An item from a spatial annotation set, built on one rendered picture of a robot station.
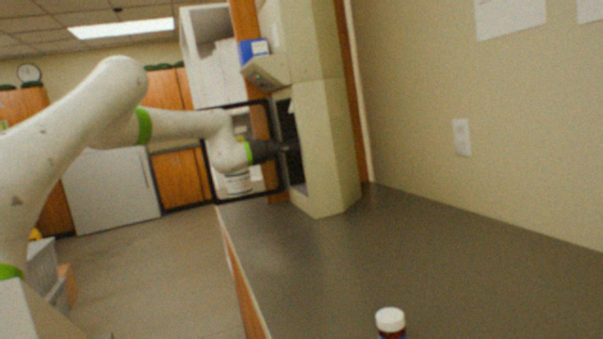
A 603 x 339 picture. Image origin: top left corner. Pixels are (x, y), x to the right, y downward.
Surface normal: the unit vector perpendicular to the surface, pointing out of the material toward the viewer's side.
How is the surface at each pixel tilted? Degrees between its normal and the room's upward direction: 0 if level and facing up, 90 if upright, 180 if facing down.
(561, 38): 90
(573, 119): 90
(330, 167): 90
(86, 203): 90
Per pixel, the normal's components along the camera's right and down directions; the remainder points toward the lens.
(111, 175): 0.29, 0.12
